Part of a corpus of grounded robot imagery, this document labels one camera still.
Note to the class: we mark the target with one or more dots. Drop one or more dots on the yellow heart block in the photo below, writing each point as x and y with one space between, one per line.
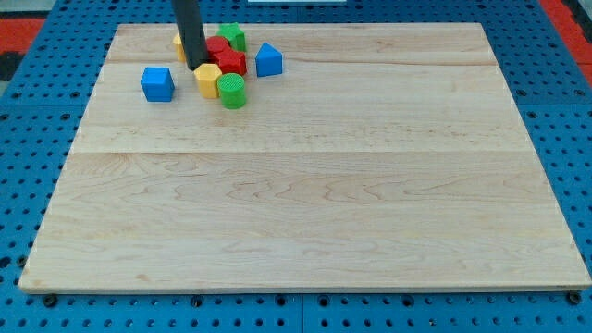
177 43

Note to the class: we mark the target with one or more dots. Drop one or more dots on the wooden board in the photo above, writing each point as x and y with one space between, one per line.
385 158

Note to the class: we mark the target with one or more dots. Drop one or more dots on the green cylinder block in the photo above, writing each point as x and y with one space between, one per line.
231 87

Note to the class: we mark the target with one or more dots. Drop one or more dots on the blue triangle block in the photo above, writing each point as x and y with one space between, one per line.
268 61

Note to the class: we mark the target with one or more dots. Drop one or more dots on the red pentagon block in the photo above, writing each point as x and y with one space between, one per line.
231 61

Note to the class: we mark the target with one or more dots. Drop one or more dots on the yellow hexagon block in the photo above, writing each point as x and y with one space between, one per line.
207 75

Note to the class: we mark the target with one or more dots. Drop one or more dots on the red cylinder block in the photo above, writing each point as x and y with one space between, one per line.
216 45

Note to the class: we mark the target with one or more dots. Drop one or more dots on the green star block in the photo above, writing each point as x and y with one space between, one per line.
234 34

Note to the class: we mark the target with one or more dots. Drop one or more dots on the blue cube block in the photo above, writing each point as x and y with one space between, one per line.
157 84

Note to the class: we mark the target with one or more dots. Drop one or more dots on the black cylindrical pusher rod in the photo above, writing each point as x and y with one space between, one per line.
191 32

